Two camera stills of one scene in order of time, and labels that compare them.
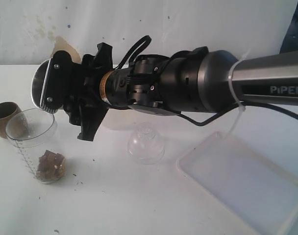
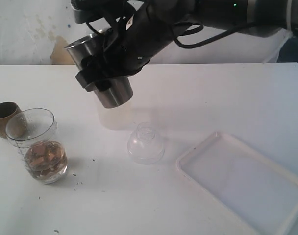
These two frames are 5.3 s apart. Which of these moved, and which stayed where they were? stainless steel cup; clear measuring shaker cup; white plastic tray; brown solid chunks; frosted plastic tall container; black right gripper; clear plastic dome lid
Moved: stainless steel cup; brown solid chunks; black right gripper
Stayed: clear measuring shaker cup; clear plastic dome lid; white plastic tray; frosted plastic tall container
